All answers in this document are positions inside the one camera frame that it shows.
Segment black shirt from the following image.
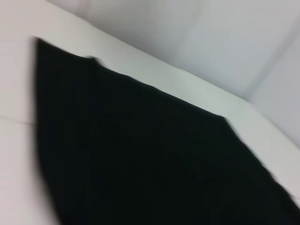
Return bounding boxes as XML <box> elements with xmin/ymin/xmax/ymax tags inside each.
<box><xmin>32</xmin><ymin>36</ymin><xmax>300</xmax><ymax>225</ymax></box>

